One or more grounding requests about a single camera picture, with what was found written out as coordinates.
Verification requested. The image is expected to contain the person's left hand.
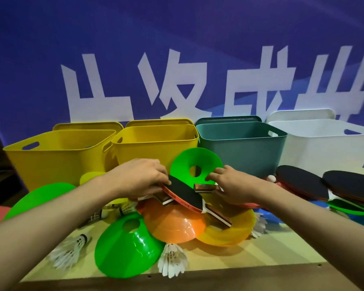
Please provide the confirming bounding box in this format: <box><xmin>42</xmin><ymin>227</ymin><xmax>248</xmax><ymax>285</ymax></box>
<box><xmin>105</xmin><ymin>158</ymin><xmax>172</xmax><ymax>200</ymax></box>

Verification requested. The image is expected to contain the person's right hand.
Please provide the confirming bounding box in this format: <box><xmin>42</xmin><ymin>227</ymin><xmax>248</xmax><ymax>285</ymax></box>
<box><xmin>205</xmin><ymin>165</ymin><xmax>264</xmax><ymax>206</ymax></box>

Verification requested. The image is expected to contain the black and red table tennis paddle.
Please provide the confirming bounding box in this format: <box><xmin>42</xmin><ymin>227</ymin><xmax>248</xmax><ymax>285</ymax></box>
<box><xmin>159</xmin><ymin>175</ymin><xmax>233</xmax><ymax>228</ymax></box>

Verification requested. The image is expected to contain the person's right forearm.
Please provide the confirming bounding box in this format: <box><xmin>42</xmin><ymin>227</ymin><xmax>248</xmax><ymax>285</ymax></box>
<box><xmin>256</xmin><ymin>180</ymin><xmax>364</xmax><ymax>291</ymax></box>

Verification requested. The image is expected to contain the person's left forearm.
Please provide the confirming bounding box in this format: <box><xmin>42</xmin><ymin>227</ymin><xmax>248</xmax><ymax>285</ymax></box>
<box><xmin>0</xmin><ymin>175</ymin><xmax>116</xmax><ymax>291</ymax></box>

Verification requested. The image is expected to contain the white feather shuttlecock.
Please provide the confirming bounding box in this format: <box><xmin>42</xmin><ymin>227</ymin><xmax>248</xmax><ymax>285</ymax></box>
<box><xmin>48</xmin><ymin>234</ymin><xmax>91</xmax><ymax>271</ymax></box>
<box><xmin>251</xmin><ymin>212</ymin><xmax>268</xmax><ymax>239</ymax></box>
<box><xmin>118</xmin><ymin>201</ymin><xmax>139</xmax><ymax>216</ymax></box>
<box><xmin>157</xmin><ymin>243</ymin><xmax>189</xmax><ymax>279</ymax></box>
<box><xmin>84</xmin><ymin>208</ymin><xmax>110</xmax><ymax>225</ymax></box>

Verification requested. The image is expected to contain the teal plastic bin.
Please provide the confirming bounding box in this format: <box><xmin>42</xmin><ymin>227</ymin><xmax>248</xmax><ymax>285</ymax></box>
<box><xmin>196</xmin><ymin>121</ymin><xmax>288</xmax><ymax>179</ymax></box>

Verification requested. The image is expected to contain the translucent amber disc cone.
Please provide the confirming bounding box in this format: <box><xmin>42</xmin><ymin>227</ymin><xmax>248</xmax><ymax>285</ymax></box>
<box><xmin>195</xmin><ymin>193</ymin><xmax>257</xmax><ymax>248</ymax></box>

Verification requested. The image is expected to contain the green disc cone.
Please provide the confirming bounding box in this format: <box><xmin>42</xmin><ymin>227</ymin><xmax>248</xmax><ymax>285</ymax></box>
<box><xmin>94</xmin><ymin>212</ymin><xmax>166</xmax><ymax>279</ymax></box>
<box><xmin>169</xmin><ymin>147</ymin><xmax>224</xmax><ymax>189</ymax></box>
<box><xmin>3</xmin><ymin>182</ymin><xmax>76</xmax><ymax>222</ymax></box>
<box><xmin>327</xmin><ymin>198</ymin><xmax>364</xmax><ymax>217</ymax></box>

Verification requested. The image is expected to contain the orange disc cone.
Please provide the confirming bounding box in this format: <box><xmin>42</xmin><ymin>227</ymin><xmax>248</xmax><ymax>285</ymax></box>
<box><xmin>136</xmin><ymin>197</ymin><xmax>207</xmax><ymax>245</ymax></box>

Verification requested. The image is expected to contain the small yellow plastic bin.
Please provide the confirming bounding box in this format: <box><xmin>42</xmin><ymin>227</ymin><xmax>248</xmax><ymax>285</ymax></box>
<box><xmin>103</xmin><ymin>124</ymin><xmax>200</xmax><ymax>173</ymax></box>

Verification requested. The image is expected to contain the teal bin lid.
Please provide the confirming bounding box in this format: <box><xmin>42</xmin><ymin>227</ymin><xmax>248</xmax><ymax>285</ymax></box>
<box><xmin>195</xmin><ymin>115</ymin><xmax>262</xmax><ymax>126</ymax></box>

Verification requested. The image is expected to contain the yellow disc cone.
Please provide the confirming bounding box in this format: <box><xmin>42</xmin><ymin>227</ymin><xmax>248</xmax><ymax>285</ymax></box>
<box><xmin>79</xmin><ymin>171</ymin><xmax>129</xmax><ymax>205</ymax></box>

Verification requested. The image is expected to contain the yellow bin lid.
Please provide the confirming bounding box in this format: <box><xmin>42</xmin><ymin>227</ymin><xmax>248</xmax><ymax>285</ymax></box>
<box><xmin>52</xmin><ymin>121</ymin><xmax>124</xmax><ymax>134</ymax></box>
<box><xmin>125</xmin><ymin>118</ymin><xmax>194</xmax><ymax>128</ymax></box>

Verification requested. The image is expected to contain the white bin lid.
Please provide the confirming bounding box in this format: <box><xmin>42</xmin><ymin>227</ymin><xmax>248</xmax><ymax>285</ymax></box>
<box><xmin>266</xmin><ymin>109</ymin><xmax>336</xmax><ymax>123</ymax></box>

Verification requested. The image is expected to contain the large yellow plastic bin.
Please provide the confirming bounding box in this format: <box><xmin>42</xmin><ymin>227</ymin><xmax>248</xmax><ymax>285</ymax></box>
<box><xmin>3</xmin><ymin>129</ymin><xmax>117</xmax><ymax>191</ymax></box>

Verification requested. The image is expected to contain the white plastic bin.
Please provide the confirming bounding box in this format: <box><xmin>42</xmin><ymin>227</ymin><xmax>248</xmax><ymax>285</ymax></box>
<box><xmin>268</xmin><ymin>119</ymin><xmax>364</xmax><ymax>177</ymax></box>

